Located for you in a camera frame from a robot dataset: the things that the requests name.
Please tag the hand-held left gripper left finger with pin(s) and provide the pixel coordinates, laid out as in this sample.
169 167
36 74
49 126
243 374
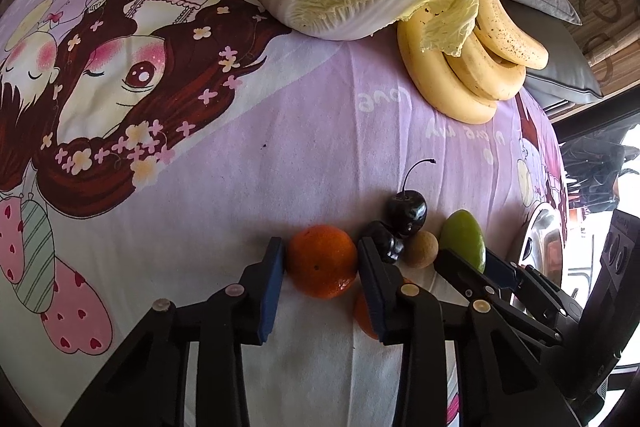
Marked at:
272 287

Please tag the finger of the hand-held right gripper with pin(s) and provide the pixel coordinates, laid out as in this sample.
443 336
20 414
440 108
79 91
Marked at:
460 272
500 267

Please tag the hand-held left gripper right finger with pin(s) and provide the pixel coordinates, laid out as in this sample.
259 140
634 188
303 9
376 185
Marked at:
372 287

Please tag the tangerine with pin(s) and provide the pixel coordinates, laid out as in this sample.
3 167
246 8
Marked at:
364 317
322 267

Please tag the green jujube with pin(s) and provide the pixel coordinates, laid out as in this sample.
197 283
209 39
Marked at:
465 237

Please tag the stainless steel plate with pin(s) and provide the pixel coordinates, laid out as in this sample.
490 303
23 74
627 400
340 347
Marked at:
545 232

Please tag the brown longan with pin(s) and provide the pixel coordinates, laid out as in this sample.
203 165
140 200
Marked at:
421 249

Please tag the dark cherry with curved stem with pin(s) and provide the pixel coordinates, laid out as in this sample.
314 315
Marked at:
407 212

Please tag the printed blanket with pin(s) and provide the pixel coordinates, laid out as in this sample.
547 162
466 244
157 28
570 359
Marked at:
250 157

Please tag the black window frame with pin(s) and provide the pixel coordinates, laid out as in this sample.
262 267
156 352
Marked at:
600 112

